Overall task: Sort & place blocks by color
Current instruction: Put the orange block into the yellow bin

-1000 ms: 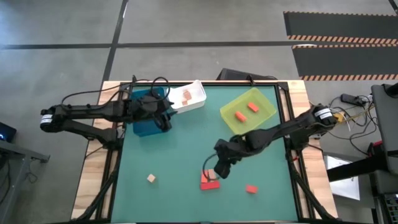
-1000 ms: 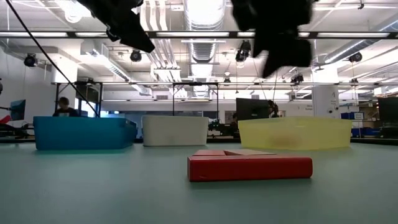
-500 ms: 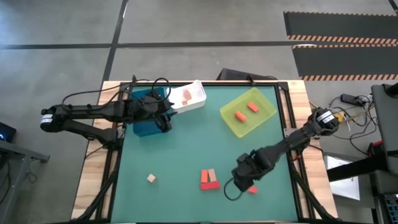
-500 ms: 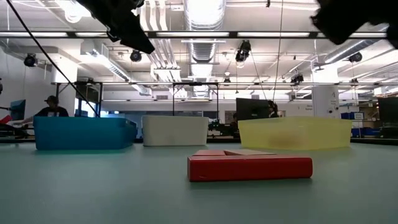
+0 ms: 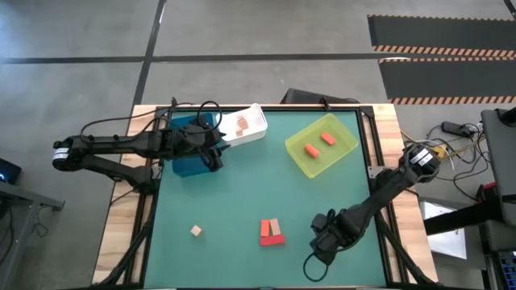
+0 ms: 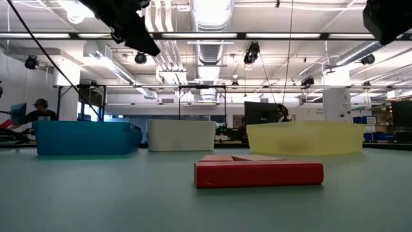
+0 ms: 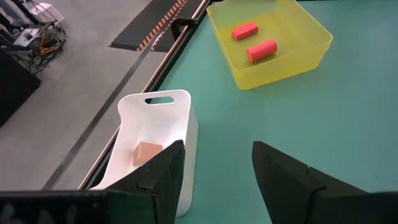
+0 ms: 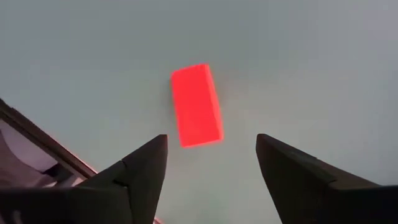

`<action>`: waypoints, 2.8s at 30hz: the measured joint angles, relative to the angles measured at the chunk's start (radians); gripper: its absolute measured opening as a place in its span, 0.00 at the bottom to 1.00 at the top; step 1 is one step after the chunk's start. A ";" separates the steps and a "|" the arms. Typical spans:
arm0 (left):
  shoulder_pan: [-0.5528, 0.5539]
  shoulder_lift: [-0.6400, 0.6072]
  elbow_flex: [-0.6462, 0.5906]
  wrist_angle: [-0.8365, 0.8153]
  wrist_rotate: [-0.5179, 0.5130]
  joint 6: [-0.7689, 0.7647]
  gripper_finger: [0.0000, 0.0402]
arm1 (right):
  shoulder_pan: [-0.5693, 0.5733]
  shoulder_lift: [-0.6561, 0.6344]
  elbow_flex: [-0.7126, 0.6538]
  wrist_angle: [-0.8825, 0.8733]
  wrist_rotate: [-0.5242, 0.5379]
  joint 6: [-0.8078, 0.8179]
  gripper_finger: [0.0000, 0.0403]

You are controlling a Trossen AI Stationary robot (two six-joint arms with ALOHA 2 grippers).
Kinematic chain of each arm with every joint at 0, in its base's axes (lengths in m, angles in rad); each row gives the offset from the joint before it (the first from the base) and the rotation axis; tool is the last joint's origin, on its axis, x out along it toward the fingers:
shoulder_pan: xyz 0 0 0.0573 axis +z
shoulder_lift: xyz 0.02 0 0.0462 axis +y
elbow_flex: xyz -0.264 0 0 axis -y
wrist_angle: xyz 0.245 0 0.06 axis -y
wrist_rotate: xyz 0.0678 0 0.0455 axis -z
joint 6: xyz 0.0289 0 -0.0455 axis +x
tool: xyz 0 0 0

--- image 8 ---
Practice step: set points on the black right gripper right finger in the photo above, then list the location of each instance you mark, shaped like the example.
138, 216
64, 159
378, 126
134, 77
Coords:
311, 196

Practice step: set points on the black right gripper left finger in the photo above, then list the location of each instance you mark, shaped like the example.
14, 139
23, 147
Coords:
140, 186

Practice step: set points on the black aluminium table frame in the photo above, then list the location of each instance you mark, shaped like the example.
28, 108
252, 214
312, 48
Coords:
46, 144

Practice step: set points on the orange rectangular block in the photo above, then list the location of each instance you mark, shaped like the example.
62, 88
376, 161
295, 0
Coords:
196, 105

